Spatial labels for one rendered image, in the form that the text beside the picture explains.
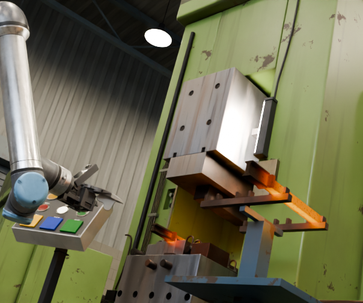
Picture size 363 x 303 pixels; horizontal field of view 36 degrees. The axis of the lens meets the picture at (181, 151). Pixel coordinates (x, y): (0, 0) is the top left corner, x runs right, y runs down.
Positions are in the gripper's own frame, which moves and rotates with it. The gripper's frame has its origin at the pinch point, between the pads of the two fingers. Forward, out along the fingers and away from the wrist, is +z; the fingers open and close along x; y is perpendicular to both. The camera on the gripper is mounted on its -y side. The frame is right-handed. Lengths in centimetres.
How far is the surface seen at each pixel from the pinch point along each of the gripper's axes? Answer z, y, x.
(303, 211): 20, -1, 64
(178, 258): 26.5, 11.0, 11.7
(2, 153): 277, -270, -720
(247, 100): 45, -66, 12
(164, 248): 32.5, 4.8, -2.6
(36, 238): 11, 7, -59
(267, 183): 1, -1, 64
